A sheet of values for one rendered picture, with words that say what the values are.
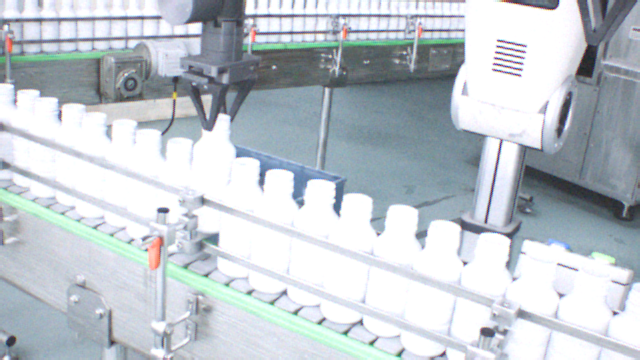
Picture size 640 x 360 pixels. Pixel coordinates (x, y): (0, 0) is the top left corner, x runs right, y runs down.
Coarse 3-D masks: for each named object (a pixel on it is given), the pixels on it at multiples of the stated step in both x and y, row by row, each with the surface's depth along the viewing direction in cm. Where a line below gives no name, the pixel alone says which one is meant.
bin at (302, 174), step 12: (240, 156) 179; (252, 156) 177; (264, 156) 175; (264, 168) 176; (276, 168) 174; (288, 168) 173; (300, 168) 171; (312, 168) 169; (264, 180) 177; (300, 180) 172; (336, 180) 166; (300, 192) 172; (336, 192) 163; (300, 204) 151; (336, 204) 165; (216, 240) 148
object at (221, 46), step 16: (208, 32) 96; (224, 32) 96; (240, 32) 97; (208, 48) 97; (224, 48) 97; (240, 48) 99; (192, 64) 96; (208, 64) 96; (224, 64) 96; (240, 64) 99; (256, 64) 103
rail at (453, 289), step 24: (48, 144) 118; (120, 168) 110; (72, 192) 117; (120, 216) 112; (240, 216) 99; (312, 240) 94; (240, 264) 101; (384, 264) 89; (312, 288) 96; (456, 288) 85; (360, 312) 93; (384, 312) 91; (528, 312) 81; (432, 336) 88; (576, 336) 78; (600, 336) 77
